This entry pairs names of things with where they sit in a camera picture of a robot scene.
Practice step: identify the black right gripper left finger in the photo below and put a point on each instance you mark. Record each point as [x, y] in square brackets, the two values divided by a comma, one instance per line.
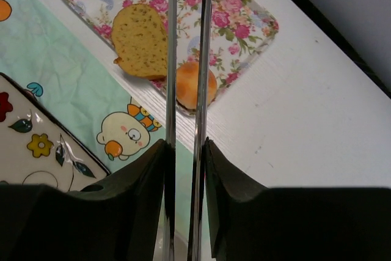
[115, 218]

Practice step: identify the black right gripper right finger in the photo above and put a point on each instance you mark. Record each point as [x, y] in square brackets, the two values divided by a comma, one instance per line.
[248, 221]

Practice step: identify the metal tongs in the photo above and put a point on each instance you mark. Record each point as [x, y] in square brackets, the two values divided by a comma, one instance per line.
[175, 131]

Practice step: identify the round bread bun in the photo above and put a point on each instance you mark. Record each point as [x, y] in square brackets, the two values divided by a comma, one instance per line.
[187, 85]

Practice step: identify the sliced bread piece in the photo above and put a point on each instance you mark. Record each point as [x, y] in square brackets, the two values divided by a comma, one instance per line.
[140, 41]

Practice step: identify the square floral ceramic plate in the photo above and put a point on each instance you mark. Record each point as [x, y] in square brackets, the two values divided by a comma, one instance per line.
[37, 149]

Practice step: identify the mint green cartoon placemat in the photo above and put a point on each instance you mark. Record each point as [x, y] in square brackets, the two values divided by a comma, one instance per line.
[44, 58]

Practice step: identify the floral serving tray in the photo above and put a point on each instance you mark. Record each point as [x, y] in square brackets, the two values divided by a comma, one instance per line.
[240, 31]

